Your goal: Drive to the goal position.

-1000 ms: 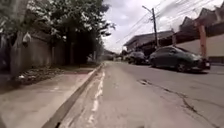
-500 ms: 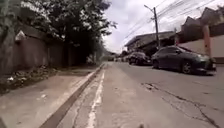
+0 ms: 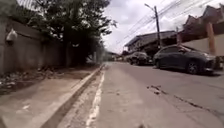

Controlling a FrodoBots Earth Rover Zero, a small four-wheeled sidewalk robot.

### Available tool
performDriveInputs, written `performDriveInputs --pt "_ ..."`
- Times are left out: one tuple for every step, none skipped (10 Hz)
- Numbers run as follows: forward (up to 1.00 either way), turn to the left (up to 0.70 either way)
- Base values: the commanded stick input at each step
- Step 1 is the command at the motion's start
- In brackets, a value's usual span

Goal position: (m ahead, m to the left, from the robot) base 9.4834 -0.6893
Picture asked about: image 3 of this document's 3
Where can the grey concrete road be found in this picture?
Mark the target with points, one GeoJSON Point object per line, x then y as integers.
{"type": "Point", "coordinates": [140, 96]}

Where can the house with pale wall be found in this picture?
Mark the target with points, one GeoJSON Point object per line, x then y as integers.
{"type": "Point", "coordinates": [200, 45]}

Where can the grey concrete wall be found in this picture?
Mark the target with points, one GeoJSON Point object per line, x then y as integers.
{"type": "Point", "coordinates": [30, 50]}

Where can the black car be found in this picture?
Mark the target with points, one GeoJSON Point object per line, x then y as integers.
{"type": "Point", "coordinates": [138, 58]}

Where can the dark grey car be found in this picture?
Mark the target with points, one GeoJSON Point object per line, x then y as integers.
{"type": "Point", "coordinates": [183, 58]}

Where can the concrete kerb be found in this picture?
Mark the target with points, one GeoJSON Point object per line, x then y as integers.
{"type": "Point", "coordinates": [63, 101]}

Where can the building with dark roof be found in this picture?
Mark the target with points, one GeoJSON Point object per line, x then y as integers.
{"type": "Point", "coordinates": [150, 38]}

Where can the large leafy tree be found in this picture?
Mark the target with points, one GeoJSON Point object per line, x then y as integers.
{"type": "Point", "coordinates": [73, 20]}

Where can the cracked concrete pavement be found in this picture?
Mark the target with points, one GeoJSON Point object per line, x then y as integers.
{"type": "Point", "coordinates": [36, 96]}

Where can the utility pole with lamp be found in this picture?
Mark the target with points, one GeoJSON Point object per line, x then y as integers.
{"type": "Point", "coordinates": [157, 30]}

